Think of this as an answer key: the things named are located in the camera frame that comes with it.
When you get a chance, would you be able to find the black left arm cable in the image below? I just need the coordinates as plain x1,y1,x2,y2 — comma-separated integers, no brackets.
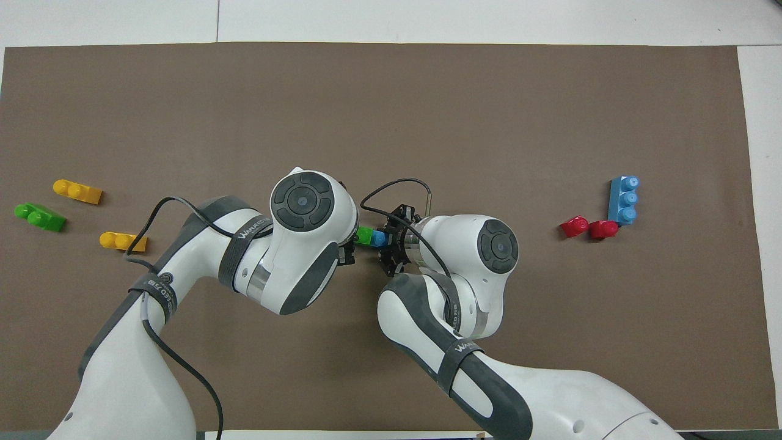
124,196,272,440

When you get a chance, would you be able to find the brown table mat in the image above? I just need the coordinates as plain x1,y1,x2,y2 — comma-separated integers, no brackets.
0,42,780,432

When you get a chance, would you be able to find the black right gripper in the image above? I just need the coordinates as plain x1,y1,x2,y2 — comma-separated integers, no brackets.
337,204,421,279

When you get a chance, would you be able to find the yellow two-stud block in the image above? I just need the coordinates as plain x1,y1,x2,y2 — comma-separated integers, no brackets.
99,231,149,254
53,178,103,205

